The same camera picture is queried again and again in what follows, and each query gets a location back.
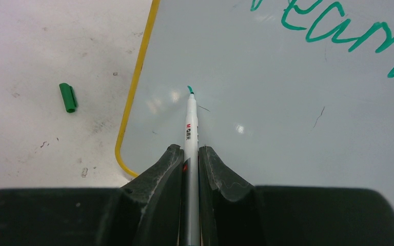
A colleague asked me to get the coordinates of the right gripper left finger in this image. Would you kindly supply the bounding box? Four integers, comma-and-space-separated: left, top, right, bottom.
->
0, 145, 184, 245

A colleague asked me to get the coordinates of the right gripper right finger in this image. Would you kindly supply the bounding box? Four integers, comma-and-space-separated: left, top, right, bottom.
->
199, 147, 394, 245

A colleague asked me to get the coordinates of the white marker pen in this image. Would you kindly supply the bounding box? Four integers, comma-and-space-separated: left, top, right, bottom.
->
180, 87, 201, 245

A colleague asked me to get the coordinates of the yellow framed whiteboard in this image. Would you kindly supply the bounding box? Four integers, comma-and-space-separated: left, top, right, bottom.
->
115, 1, 394, 208

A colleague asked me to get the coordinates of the green marker cap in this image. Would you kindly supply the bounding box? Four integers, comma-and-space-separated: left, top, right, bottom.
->
59, 83, 78, 113

